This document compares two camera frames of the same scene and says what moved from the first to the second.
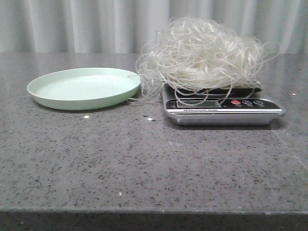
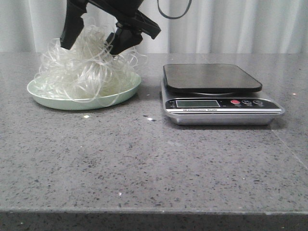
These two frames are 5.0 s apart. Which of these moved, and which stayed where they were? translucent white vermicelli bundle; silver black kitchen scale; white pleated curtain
Moved: translucent white vermicelli bundle
Stayed: silver black kitchen scale; white pleated curtain
